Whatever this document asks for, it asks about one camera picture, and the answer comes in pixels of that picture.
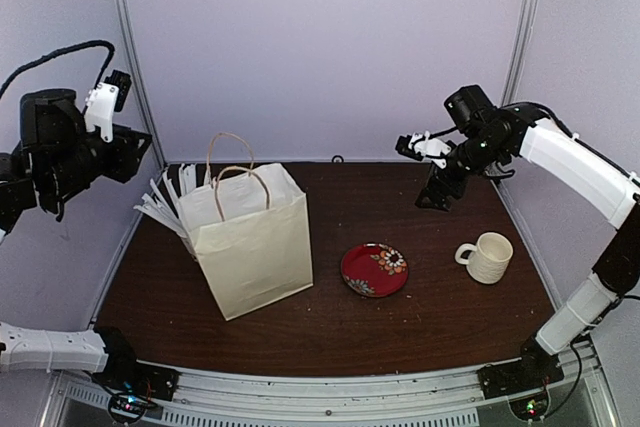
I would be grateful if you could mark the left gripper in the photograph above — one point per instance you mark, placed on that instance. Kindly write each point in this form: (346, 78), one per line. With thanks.
(127, 163)

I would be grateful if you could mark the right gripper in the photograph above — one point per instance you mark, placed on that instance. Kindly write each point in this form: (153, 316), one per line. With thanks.
(437, 177)

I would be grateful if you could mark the cream paper bag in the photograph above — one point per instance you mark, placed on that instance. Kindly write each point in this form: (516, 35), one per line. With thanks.
(250, 235)

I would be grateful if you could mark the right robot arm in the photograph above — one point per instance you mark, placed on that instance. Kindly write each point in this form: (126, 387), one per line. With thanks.
(493, 136)

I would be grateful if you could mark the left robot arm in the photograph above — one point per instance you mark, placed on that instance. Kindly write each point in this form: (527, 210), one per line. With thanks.
(56, 159)

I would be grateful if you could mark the cream ceramic mug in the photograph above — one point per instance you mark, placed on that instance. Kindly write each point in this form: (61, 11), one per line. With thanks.
(487, 259)

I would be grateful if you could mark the red floral plate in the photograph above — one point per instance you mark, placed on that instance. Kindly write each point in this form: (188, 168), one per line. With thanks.
(374, 270)

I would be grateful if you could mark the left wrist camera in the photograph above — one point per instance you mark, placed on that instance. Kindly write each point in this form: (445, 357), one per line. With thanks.
(103, 101)

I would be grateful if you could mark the left aluminium frame post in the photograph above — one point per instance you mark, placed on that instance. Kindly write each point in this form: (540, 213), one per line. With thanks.
(134, 65)

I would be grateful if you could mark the aluminium frame post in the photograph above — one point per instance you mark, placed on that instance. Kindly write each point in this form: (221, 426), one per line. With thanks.
(134, 65)
(523, 35)

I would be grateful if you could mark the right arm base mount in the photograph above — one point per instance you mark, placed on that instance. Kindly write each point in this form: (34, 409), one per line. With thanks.
(513, 378)

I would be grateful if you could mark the aluminium front rail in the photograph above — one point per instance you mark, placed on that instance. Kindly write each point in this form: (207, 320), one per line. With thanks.
(452, 397)

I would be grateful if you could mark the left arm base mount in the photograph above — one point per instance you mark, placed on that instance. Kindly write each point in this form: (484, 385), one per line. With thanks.
(144, 380)

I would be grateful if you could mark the right aluminium frame post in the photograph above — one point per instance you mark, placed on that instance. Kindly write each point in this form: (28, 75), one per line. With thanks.
(523, 35)

